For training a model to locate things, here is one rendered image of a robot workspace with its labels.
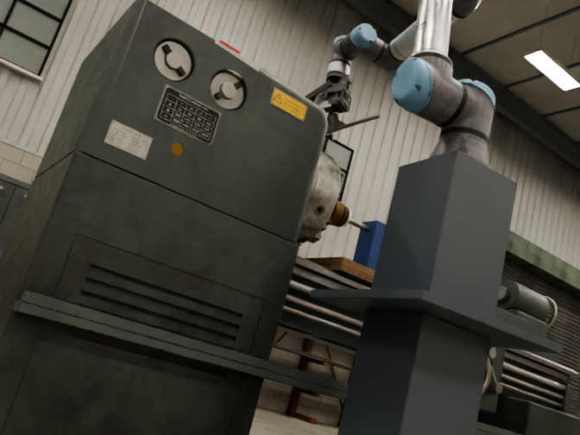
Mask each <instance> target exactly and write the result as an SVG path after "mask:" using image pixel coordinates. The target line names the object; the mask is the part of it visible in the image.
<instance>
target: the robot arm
mask: <svg viewBox="0 0 580 435"><path fill-rule="evenodd" d="M481 1H482V0H419V8H418V15H417V21H416V22H414V23H413V24H412V25H411V26H409V27H408V28H407V29H406V30H405V31H403V32H402V33H401V34H400V35H398V36H397V37H396V38H395V39H394V40H392V41H391V42H390V43H389V44H387V43H386V42H384V41H382V40H380V39H378V38H377V34H376V32H375V30H374V29H373V27H372V26H371V25H369V24H367V23H363V24H360V25H359V26H357V27H356V28H354V29H353V30H352V31H351V32H350V33H349V34H348V35H341V36H338V37H337V38H336V39H335V40H334V42H333V45H332V47H331V57H330V61H329V65H328V69H327V74H326V83H324V84H323V85H321V86H320V87H319V88H317V89H316V90H314V91H312V92H310V93H309V94H307V95H306V96H305V97H306V98H308V99H309V100H311V101H312V102H314V103H315V104H316V105H318V106H319V107H320V108H321V109H324V110H325V113H327V112H329V115H328V116H327V123H328V129H333V128H336V127H339V126H342V125H345V123H344V122H342V121H340V120H339V116H338V113H344V112H349V111H350V103H351V97H350V92H348V91H349V86H350V85H352V79H351V78H350V75H349V74H350V66H351V62H352V61H353V59H355V58H356V57H357V56H359V55H361V56H362V57H363V58H365V59H367V60H369V61H371V62H373V63H375V64H376V65H378V66H380V67H382V68H384V69H385V70H386V71H388V72H391V73H394V74H396V76H394V80H393V84H392V95H393V98H394V101H395V102H396V103H397V104H398V105H399V106H401V107H403V109H405V110H406V111H408V112H411V113H413V114H415V115H417V116H419V117H422V118H423V119H425V120H426V121H428V122H430V123H433V124H435V125H437V126H438V127H439V128H441V132H440V137H439V140H438V144H437V146H436V147H435V149H434V150H433V151H432V153H431V155H430V157H429V158H431V157H434V156H437V155H441V154H446V153H449V152H452V151H455V150H458V151H460V152H462V153H464V154H466V155H468V156H469V157H471V158H472V159H474V160H476V161H479V162H480V163H482V164H483V165H485V166H487V167H489V168H490V166H489V157H488V151H487V147H488V142H489V134H490V130H491V124H492V120H493V116H494V114H495V94H494V93H493V92H492V90H491V89H490V88H489V87H488V86H487V85H485V84H484V83H482V82H479V81H477V80H475V81H472V80H471V79H460V80H455V79H454V78H452V71H453V64H452V61H451V59H450V58H449V57H448V48H449V39H450V30H451V24H452V23H454V22H455V21H456V20H457V19H459V20H463V19H464V18H466V17H467V16H469V15H470V14H471V13H472V12H473V11H474V10H475V9H476V8H477V7H478V5H479V4H480V2H481ZM408 57H409V58H408ZM347 95H348V96H347ZM336 112H337V113H336Z"/></svg>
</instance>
